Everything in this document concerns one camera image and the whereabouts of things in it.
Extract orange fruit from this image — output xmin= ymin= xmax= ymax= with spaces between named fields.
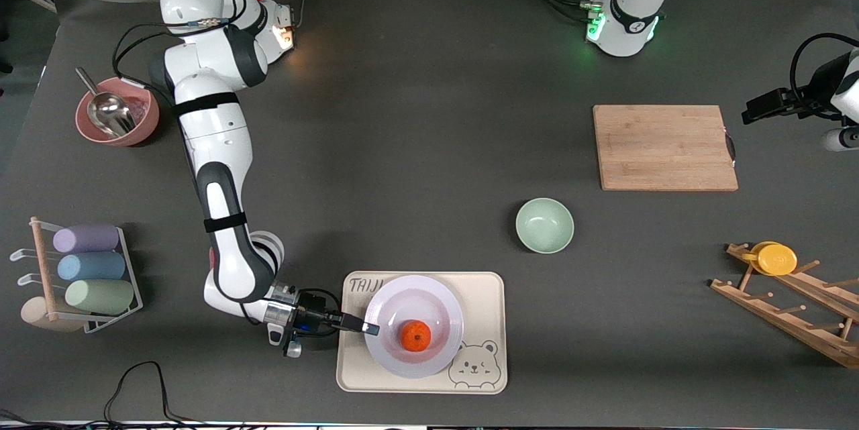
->
xmin=401 ymin=320 xmax=432 ymax=353

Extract white round plate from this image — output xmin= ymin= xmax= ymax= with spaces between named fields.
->
xmin=364 ymin=274 xmax=464 ymax=379

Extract wooden cutting board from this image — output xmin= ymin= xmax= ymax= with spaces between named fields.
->
xmin=593 ymin=105 xmax=739 ymax=192

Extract beige bear print tray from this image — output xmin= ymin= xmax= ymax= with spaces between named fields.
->
xmin=336 ymin=271 xmax=507 ymax=394

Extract yellow cup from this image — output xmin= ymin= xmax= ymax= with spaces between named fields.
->
xmin=742 ymin=241 xmax=798 ymax=276

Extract wooden peg drying rack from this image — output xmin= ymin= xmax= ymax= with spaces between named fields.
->
xmin=710 ymin=243 xmax=859 ymax=370

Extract pale green bowl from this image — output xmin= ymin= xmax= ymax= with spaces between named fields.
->
xmin=515 ymin=198 xmax=575 ymax=254

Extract green cup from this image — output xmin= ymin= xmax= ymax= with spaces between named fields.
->
xmin=65 ymin=279 xmax=135 ymax=315

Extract blue cup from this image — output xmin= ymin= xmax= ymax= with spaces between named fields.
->
xmin=57 ymin=252 xmax=126 ymax=281

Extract purple cup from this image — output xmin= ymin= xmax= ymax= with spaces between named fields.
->
xmin=53 ymin=225 xmax=119 ymax=254

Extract pink bowl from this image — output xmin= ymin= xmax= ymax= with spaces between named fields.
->
xmin=75 ymin=76 xmax=160 ymax=148

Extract beige cup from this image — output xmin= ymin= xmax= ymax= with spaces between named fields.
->
xmin=20 ymin=296 xmax=85 ymax=333

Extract metal scoop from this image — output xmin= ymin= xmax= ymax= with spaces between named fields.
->
xmin=75 ymin=66 xmax=138 ymax=138

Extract black cable on table edge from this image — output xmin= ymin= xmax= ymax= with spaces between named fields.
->
xmin=0 ymin=361 xmax=202 ymax=428

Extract white wire cup rack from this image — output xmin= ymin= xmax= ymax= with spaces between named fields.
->
xmin=9 ymin=217 xmax=144 ymax=335

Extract black right arm cable loop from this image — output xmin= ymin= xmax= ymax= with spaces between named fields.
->
xmin=111 ymin=14 xmax=232 ymax=106

